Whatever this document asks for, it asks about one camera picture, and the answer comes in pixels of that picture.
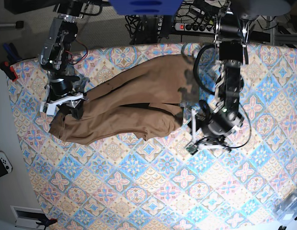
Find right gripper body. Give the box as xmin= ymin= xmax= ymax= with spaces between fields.
xmin=40 ymin=76 xmax=88 ymax=115

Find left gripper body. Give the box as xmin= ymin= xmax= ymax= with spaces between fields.
xmin=186 ymin=108 xmax=243 ymax=155

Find brown t-shirt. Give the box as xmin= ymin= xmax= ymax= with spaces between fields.
xmin=49 ymin=55 xmax=199 ymax=145

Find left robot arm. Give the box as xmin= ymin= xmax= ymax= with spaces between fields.
xmin=186 ymin=9 xmax=249 ymax=155

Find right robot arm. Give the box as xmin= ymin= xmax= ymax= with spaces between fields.
xmin=40 ymin=0 xmax=110 ymax=120

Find red and black clamp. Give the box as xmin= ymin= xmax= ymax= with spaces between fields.
xmin=0 ymin=61 xmax=18 ymax=82

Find patterned tablecloth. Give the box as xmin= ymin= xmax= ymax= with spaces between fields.
xmin=8 ymin=45 xmax=297 ymax=230

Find game console with white controller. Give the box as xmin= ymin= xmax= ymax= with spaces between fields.
xmin=0 ymin=151 xmax=13 ymax=178

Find white power strip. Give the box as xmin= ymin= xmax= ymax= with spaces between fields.
xmin=174 ymin=23 xmax=214 ymax=34

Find clear plastic box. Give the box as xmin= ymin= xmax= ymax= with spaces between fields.
xmin=273 ymin=189 xmax=297 ymax=226

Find black clamp at bottom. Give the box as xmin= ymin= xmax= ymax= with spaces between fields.
xmin=36 ymin=218 xmax=58 ymax=228

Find white floor vent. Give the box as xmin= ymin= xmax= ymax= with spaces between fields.
xmin=10 ymin=206 xmax=46 ymax=230

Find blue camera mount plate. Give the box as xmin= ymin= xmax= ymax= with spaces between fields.
xmin=109 ymin=0 xmax=183 ymax=15

